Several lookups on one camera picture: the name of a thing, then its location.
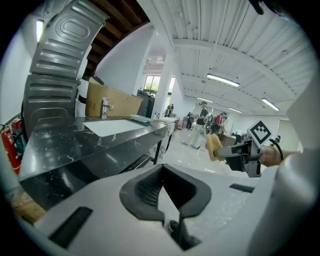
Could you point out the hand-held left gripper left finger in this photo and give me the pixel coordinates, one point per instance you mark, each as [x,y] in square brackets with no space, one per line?
[100,205]

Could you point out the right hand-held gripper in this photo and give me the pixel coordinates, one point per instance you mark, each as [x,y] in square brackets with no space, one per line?
[260,132]

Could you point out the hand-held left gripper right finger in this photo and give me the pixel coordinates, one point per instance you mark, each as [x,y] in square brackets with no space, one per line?
[225,205]

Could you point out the yellow sponge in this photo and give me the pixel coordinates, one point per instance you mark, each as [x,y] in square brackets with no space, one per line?
[213,142]

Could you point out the white plastic tray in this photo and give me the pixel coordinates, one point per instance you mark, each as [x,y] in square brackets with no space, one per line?
[141,118]

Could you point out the person's right forearm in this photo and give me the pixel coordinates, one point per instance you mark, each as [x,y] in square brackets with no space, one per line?
[271,156]

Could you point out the long ceiling tube light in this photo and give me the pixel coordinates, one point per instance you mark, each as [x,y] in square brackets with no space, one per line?
[205,99]
[235,110]
[270,104]
[222,80]

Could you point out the white marble cabinet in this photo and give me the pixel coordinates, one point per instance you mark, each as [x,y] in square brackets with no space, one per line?
[170,127]

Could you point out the white rectangular sink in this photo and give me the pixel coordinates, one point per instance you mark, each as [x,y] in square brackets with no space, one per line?
[112,127]

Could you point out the chrome faucet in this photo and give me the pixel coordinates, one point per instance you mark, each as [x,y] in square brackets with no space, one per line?
[104,110]

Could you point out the black cabinet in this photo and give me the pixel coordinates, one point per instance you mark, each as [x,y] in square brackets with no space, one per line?
[146,105]

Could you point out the window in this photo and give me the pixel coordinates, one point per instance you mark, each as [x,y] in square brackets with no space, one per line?
[152,84]

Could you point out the red fire extinguisher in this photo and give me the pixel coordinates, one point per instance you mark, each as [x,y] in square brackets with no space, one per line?
[10,150]
[17,125]

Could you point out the large brown cardboard box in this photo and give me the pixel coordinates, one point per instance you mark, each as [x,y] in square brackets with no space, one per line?
[112,100]

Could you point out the grey ribbed washing machine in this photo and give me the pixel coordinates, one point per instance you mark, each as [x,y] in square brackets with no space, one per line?
[50,100]

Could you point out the wall tube light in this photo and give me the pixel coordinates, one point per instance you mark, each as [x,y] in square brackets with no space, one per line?
[39,30]

